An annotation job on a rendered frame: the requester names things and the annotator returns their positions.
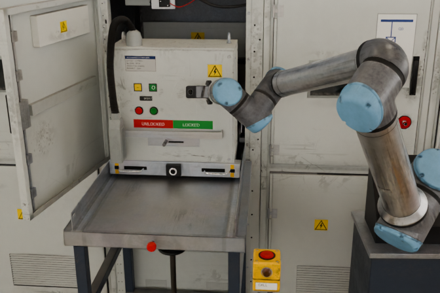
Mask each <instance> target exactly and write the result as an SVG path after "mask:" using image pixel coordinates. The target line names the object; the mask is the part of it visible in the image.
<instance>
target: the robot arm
mask: <svg viewBox="0 0 440 293"><path fill-rule="evenodd" d="M408 74H409V61H408V58H407V55H406V53H405V51H404V50H403V49H402V48H401V47H400V46H399V45H398V44H397V43H395V42H393V41H391V40H389V39H383V38H376V39H371V40H368V41H365V42H363V43H361V44H360V46H359V47H358V49H357V50H353V51H350V52H346V53H343V54H339V55H336V56H332V57H329V58H325V59H322V60H318V61H314V62H311V63H307V64H304V65H300V66H297V67H293V68H290V69H284V68H282V67H273V68H271V69H270V70H269V71H268V72H267V73H266V75H265V77H264V78H263V80H262V81H261V82H260V83H259V85H258V86H257V87H256V89H255V90H254V91H253V93H252V94H251V95H249V94H248V93H247V92H246V91H245V90H243V89H242V87H241V85H240V84H239V83H238V82H237V81H236V80H234V79H233V78H222V77H219V79H218V80H215V81H213V82H211V80H207V81H206V85H205V86H187V87H186V98H206V102H207V104H208V105H212V104H213V103H215V104H216V105H220V106H222V107H223V108H224V109H225V110H226V111H228V112H229V113H230V114H231V115H233V117H235V119H237V120H238V121H239V122H240V123H241V124H243V125H244V126H245V127H246V129H248V130H250V131H251V132H252V133H257V132H259V131H261V130H262V129H263V128H264V127H266V126H267V125H268V123H269V122H270V121H271V120H272V118H273V115H272V114H271V112H272V110H273V109H274V107H275V106H276V104H277V103H278V102H279V100H280V99H281V98H282V97H287V96H289V95H293V94H299V93H303V92H309V91H312V90H319V89H322V88H328V87H332V86H338V85H341V84H347V85H346V86H345V87H344V88H343V89H342V91H341V93H340V96H339V98H338V99H337V105H336V107H337V112H338V115H339V116H340V118H341V120H342V121H345V122H346V125H347V126H348V127H350V128H352V129H354V130H356V133H357V136H358V138H359V141H360V143H361V147H362V149H363V152H364V155H365V157H366V160H367V163H368V165H369V169H370V170H371V174H372V176H373V179H374V182H375V184H376V188H377V190H378V193H379V196H380V197H379V199H378V203H377V207H378V212H379V215H380V218H379V219H378V221H377V223H376V224H375V227H374V231H375V233H376V234H377V235H378V236H379V238H381V239H382V240H384V241H385V242H387V243H389V244H390V245H392V246H394V247H396V248H398V249H401V250H404V251H407V252H416V251H417V250H418V249H419V248H420V247H421V245H423V242H424V240H425V238H426V236H427V234H428V233H429V231H430V229H431V227H432V226H433V223H434V222H435V219H436V218H437V216H438V214H439V212H440V149H438V148H429V149H426V150H424V151H422V152H421V153H419V154H418V155H417V156H416V158H415V159H414V161H413V162H412V164H411V163H410V159H409V155H408V152H407V148H406V145H405V141H404V138H403V134H402V131H401V126H400V123H399V118H398V116H397V107H396V104H395V98H396V97H397V95H398V93H399V92H400V90H401V89H402V87H403V85H404V84H405V82H406V80H407V77H408Z"/></svg>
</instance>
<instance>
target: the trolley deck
mask: <svg viewBox="0 0 440 293"><path fill-rule="evenodd" d="M233 182H234V178H233V177H192V176H180V177H167V176H166V175H127V174H119V175H118V177H117V179H116V180H115V182H114V183H113V185H112V187H111V188H110V189H109V191H108V193H107V194H106V196H105V197H104V199H103V200H102V202H101V203H100V205H99V207H98V208H97V209H96V212H95V213H94V214H93V216H92V218H91V219H90V221H89V222H88V224H87V225H86V227H85V229H84V230H83V231H82V232H71V229H72V226H71V220H70V221H69V222H68V224H67V226H66V227H65V228H64V230H63V232H64V243H65V246H81V247H113V248H129V249H147V244H148V243H149V242H151V241H154V242H155V243H156V249H162V250H194V251H210V252H243V253H245V252H246V236H247V227H248V211H249V195H250V186H251V161H250V162H246V164H245V170H244V182H243V188H242V200H241V207H240V218H239V225H238V237H237V238H235V237H225V234H226V229H227V221H228V216H229V208H230V199H231V195H232V186H233Z"/></svg>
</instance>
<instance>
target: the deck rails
mask: <svg viewBox="0 0 440 293"><path fill-rule="evenodd" d="M244 148H245V147H244ZM245 164H246V161H245V160H244V151H243V157H242V168H241V172H240V178H234V182H233V186H232V195H231V199H230V208H229V216H228V221H227V229H226V234H225V237H235V238H237V237H238V225H239V218H240V207H241V200H242V188H243V182H244V170H245ZM118 175H119V174H110V168H109V161H108V162H107V164H106V165H105V167H104V168H103V169H102V171H101V172H100V174H99V175H98V176H97V177H96V179H95V180H94V182H93V183H92V184H91V186H90V187H89V189H88V190H87V191H86V193H85V194H84V196H83V197H82V198H81V200H80V201H79V202H78V204H77V205H76V206H75V208H74V209H73V210H72V212H71V226H72V229H71V232H83V230H84V229H85V227H86V225H87V224H88V222H89V221H90V219H91V218H92V216H93V214H94V213H95V212H96V209H97V208H98V207H99V205H100V203H101V202H102V200H103V199H104V197H105V196H106V194H107V193H108V191H109V189H110V188H111V187H112V185H113V183H114V182H115V180H116V179H117V177H118ZM74 213H75V216H74V217H73V214H74Z"/></svg>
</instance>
